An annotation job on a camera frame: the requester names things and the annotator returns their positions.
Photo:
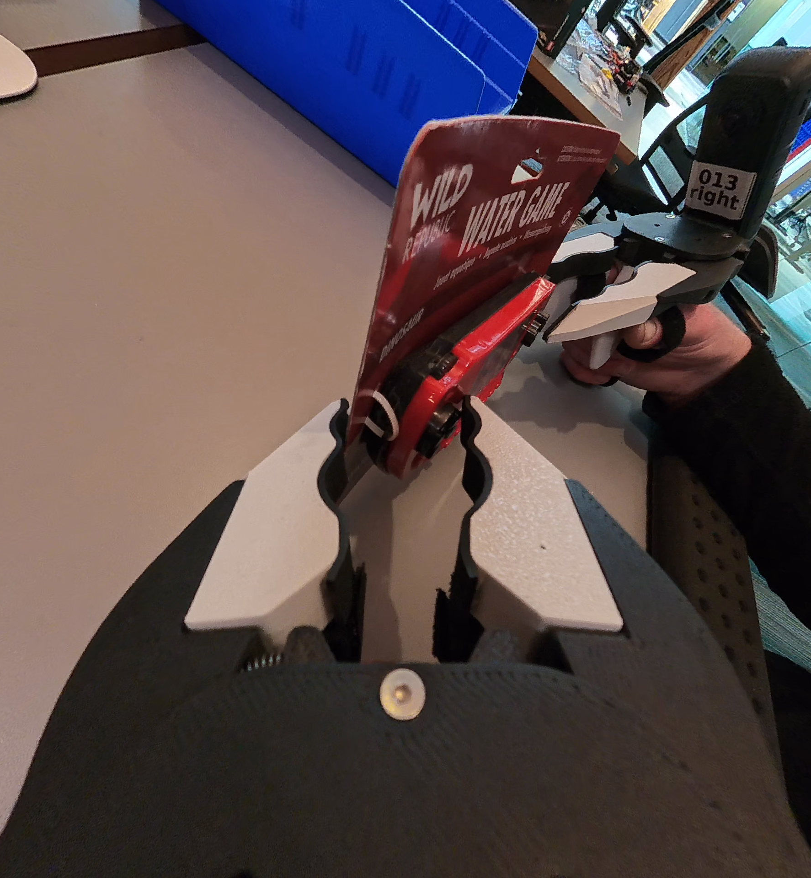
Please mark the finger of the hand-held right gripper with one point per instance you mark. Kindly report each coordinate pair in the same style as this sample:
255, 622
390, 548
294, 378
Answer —
615, 305
584, 250

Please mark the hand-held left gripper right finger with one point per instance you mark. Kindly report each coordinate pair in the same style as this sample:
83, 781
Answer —
536, 549

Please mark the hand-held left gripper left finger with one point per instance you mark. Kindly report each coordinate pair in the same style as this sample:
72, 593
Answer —
268, 549

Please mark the red carded water game toy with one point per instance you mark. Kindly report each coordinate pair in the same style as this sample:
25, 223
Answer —
488, 226

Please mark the person's right forearm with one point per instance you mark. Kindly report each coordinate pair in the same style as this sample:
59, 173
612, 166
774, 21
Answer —
776, 466

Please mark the person's right hand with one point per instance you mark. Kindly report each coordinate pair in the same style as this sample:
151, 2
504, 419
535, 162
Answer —
707, 357

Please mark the black office chair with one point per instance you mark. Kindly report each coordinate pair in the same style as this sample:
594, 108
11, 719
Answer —
659, 171

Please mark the cluttered background table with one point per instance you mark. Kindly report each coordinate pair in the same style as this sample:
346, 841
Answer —
584, 89

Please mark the black printed cardboard box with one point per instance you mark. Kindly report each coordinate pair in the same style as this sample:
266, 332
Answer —
563, 24

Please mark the blue plastic bin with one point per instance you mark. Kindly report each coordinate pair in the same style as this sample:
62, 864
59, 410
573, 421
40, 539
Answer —
378, 68

